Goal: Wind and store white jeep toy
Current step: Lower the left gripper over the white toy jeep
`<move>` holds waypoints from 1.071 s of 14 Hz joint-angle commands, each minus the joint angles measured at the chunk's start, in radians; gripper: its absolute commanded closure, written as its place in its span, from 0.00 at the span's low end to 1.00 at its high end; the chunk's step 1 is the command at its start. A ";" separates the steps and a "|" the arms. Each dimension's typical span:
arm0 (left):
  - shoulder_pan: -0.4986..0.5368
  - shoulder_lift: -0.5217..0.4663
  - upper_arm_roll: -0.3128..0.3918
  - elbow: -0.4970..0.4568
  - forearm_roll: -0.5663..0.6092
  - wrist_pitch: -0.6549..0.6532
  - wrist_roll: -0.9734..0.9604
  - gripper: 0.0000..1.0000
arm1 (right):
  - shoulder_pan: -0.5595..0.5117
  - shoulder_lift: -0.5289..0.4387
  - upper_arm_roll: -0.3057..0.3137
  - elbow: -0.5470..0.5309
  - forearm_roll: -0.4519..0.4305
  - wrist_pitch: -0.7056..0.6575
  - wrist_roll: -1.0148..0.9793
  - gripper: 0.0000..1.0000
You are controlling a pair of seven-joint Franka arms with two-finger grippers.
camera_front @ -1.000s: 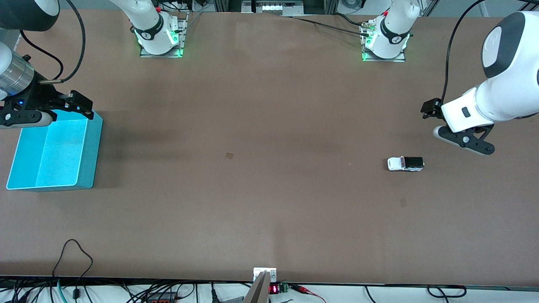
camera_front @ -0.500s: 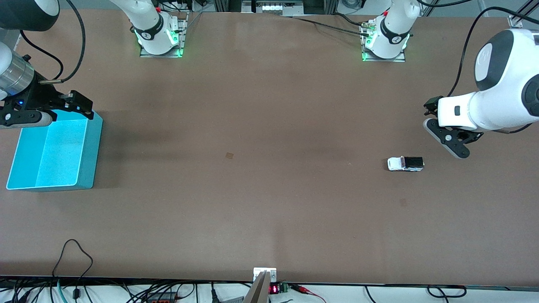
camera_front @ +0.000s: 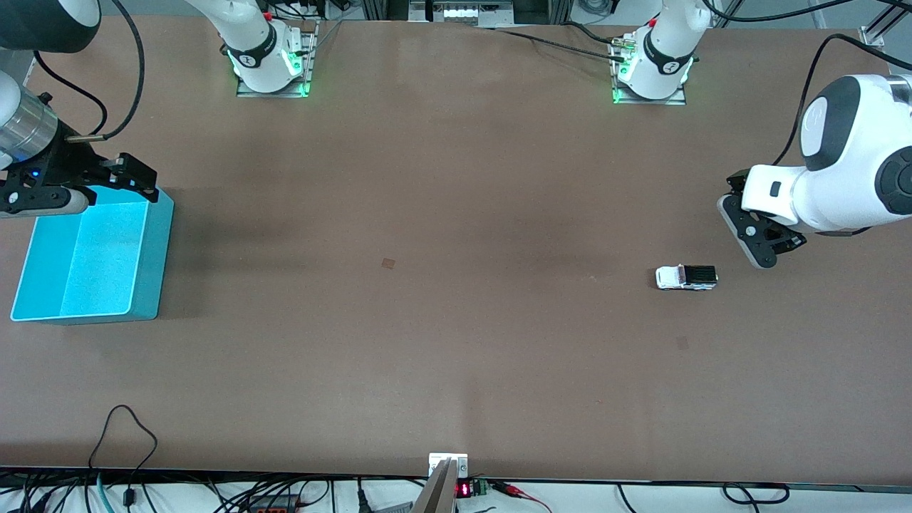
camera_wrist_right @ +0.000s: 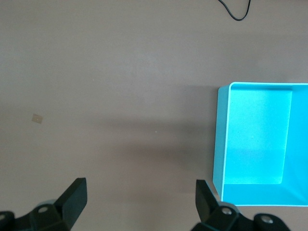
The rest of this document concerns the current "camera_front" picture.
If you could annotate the grey metal bar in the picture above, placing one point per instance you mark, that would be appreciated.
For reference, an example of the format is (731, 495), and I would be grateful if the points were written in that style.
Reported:
(436, 495)

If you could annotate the red digit display module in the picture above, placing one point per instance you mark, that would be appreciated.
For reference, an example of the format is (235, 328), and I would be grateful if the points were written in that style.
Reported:
(463, 489)

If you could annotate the aluminium corner bracket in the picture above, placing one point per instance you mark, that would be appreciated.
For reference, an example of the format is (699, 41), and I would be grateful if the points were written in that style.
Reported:
(871, 35)

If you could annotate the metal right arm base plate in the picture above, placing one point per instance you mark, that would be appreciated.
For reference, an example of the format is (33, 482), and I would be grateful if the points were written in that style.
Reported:
(311, 57)

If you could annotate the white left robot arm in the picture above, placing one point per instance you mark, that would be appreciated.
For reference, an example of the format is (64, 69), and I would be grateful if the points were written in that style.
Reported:
(855, 164)

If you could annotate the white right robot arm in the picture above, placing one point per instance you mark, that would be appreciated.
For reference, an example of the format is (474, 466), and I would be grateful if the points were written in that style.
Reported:
(242, 21)

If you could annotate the white mounting bracket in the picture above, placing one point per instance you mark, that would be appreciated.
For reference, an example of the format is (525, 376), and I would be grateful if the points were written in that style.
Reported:
(436, 460)

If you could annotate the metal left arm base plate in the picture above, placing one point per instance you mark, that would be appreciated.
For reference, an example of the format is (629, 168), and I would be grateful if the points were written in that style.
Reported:
(655, 101)

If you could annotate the teal plastic bin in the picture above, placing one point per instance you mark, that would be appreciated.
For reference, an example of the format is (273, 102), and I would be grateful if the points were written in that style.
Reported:
(92, 271)

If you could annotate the white jeep toy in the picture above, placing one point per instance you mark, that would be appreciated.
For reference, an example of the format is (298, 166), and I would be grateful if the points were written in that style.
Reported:
(673, 278)

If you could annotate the green terminal block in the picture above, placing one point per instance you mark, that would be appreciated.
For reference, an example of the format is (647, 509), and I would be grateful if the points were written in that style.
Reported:
(480, 487)

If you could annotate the black power plug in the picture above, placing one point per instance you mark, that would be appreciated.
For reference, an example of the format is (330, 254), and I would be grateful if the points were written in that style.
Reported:
(362, 499)

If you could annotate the red clip lead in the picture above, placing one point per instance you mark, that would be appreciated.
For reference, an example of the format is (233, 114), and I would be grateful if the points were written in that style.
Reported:
(516, 490)

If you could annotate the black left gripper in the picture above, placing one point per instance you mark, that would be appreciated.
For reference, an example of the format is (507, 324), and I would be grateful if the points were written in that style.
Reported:
(734, 184)

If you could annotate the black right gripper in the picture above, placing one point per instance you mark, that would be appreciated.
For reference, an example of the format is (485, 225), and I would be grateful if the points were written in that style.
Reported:
(70, 162)

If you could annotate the white lit device box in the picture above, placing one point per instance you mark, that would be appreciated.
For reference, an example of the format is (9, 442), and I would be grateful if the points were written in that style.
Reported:
(463, 11)

